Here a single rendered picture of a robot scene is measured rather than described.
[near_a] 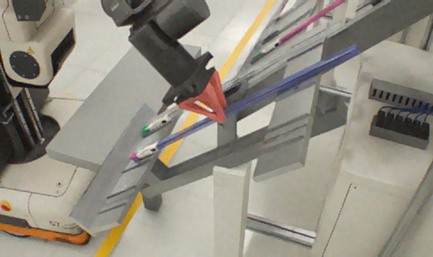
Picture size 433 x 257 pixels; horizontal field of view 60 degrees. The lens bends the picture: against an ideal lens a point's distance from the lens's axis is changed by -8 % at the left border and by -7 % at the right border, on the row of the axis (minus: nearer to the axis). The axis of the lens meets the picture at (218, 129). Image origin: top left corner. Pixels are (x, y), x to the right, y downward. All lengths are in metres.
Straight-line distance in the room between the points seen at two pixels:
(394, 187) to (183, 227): 0.88
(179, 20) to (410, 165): 0.74
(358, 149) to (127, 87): 0.71
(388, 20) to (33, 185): 1.24
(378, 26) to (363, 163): 0.40
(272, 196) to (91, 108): 0.86
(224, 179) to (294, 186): 1.05
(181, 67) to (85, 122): 0.62
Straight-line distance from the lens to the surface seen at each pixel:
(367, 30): 0.79
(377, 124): 1.11
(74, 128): 1.18
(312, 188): 1.77
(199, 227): 1.62
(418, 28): 2.41
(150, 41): 0.61
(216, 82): 0.65
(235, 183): 0.74
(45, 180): 1.52
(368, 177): 1.03
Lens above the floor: 1.37
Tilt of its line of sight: 44 degrees down
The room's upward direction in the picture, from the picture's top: straight up
